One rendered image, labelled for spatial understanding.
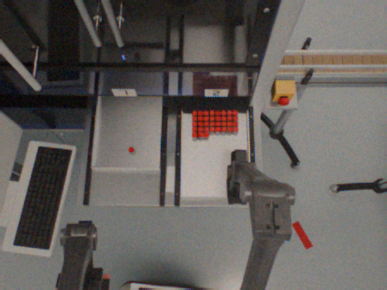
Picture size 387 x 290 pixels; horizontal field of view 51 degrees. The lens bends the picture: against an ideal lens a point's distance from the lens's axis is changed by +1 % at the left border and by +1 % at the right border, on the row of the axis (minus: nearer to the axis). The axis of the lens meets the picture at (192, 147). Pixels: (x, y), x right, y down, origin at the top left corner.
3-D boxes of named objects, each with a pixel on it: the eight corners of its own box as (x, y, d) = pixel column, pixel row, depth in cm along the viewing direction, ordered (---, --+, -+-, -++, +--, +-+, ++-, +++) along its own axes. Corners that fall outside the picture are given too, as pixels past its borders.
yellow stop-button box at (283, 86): (271, 84, 154) (275, 75, 147) (290, 84, 154) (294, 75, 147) (272, 102, 152) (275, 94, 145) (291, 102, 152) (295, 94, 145)
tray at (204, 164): (181, 114, 160) (181, 110, 156) (247, 113, 159) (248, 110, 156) (180, 198, 150) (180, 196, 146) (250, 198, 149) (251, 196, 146)
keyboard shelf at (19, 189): (13, 139, 169) (10, 136, 166) (78, 147, 167) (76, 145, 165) (-18, 248, 156) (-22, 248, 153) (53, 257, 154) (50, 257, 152)
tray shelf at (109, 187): (89, 91, 166) (88, 89, 164) (258, 91, 164) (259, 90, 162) (78, 206, 151) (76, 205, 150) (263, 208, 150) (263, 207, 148)
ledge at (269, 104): (263, 78, 166) (263, 76, 164) (295, 78, 165) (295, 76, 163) (264, 110, 161) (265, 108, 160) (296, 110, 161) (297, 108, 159)
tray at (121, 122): (100, 89, 164) (98, 85, 160) (163, 89, 163) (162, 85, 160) (92, 169, 154) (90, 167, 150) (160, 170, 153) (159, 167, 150)
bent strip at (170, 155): (167, 155, 155) (166, 151, 149) (174, 156, 155) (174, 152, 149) (165, 192, 150) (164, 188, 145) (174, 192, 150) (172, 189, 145)
